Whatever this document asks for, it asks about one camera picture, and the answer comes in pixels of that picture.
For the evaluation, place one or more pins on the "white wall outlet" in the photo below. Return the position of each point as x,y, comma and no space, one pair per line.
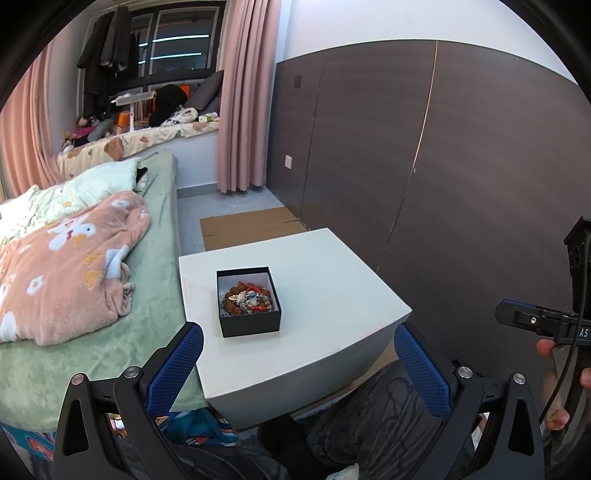
287,162

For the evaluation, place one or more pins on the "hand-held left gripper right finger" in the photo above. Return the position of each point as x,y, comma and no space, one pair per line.
420,369

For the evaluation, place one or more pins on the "person's right hand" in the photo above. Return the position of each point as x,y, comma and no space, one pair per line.
554,406

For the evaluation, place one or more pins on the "blue printed mattress cover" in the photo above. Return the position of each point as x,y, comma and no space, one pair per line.
194,429

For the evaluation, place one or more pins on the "dark window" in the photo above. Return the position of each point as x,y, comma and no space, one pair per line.
180,41

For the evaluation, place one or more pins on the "white carved pendant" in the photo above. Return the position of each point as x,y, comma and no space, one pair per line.
252,302

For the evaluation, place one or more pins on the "grey cushion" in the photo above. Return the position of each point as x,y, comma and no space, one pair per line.
205,90

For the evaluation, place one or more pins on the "bed with green sheet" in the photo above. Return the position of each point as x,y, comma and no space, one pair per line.
157,277

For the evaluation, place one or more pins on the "pale green pillow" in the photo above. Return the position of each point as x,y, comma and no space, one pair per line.
106,177

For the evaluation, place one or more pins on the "white side table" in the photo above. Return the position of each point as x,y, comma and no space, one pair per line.
300,350

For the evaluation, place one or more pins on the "flattened cardboard sheet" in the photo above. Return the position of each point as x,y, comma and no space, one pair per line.
249,226

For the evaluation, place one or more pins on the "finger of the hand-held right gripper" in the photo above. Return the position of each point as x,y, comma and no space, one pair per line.
521,318

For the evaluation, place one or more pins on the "pink curtain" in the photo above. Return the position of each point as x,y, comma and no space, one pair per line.
27,138
247,92

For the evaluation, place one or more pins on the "plush toys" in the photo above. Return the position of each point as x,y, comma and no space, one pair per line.
87,131

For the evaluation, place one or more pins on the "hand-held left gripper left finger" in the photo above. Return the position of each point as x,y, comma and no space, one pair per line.
175,369

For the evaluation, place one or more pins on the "black jewelry box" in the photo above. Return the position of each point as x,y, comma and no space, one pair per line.
251,327

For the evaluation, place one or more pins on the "hanging dark clothes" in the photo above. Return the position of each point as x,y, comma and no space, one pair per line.
106,50

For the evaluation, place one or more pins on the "orange box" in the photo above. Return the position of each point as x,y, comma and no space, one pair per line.
123,121

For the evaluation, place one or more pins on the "white desk lamp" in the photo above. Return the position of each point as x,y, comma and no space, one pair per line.
134,99

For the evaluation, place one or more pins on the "pink duck print blanket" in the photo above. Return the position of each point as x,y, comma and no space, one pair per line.
69,267

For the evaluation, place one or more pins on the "person's dark trousers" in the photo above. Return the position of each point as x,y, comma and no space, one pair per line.
369,429

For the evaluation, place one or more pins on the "floral window seat cushion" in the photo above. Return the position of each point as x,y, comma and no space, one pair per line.
138,141

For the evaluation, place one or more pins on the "pale green printed quilt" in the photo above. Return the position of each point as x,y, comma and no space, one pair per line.
32,212

